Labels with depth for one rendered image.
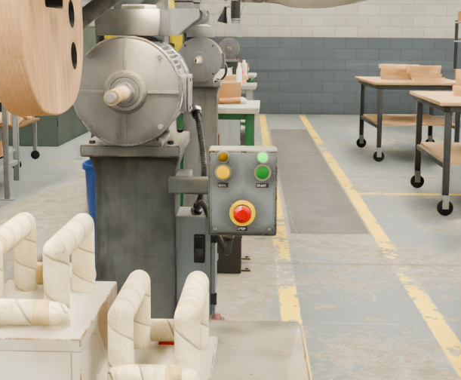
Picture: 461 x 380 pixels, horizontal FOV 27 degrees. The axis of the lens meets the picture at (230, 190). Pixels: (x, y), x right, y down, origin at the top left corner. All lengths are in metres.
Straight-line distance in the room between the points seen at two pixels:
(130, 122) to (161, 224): 0.32
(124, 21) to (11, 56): 1.17
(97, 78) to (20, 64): 1.12
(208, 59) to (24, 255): 4.15
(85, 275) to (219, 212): 0.89
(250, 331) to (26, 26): 0.62
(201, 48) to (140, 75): 3.26
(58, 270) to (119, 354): 0.13
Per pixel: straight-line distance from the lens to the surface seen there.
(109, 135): 2.20
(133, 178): 2.36
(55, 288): 1.17
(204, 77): 5.44
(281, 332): 1.46
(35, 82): 1.10
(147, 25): 2.22
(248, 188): 2.17
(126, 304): 1.17
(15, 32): 1.06
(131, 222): 2.38
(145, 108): 2.18
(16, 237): 1.25
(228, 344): 1.41
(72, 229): 1.23
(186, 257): 2.42
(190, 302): 1.17
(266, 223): 2.19
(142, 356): 1.32
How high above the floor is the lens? 1.37
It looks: 9 degrees down
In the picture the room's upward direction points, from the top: straight up
